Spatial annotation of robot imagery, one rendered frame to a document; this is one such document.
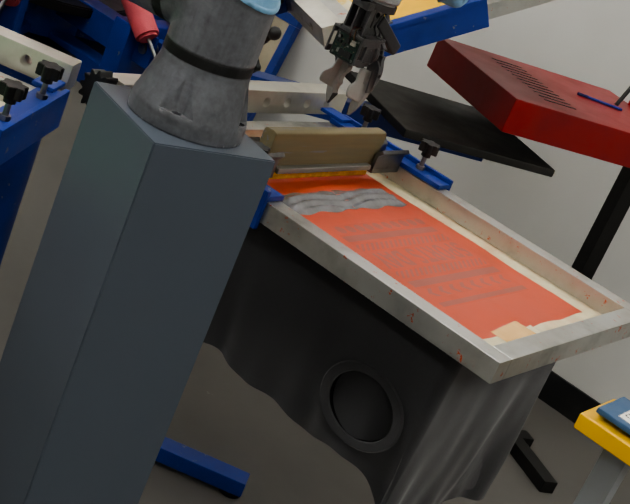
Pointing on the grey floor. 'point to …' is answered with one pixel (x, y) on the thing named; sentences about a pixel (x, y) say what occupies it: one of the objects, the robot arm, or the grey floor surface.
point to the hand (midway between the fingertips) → (342, 102)
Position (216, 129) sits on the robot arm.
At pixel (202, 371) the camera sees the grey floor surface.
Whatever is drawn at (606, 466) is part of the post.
